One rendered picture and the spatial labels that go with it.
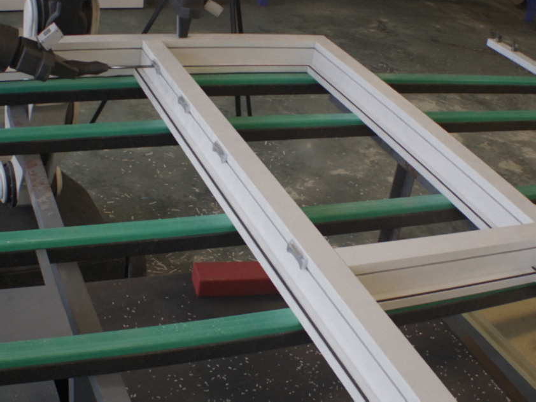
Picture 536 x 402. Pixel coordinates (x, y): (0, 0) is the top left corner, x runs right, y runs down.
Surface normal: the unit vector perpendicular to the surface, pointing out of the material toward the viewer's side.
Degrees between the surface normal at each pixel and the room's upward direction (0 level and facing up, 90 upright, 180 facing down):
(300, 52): 90
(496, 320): 0
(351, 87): 90
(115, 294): 0
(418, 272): 90
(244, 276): 0
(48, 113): 112
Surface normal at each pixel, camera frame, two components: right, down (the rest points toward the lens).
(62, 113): 0.36, 0.77
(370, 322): 0.15, -0.87
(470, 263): 0.38, 0.49
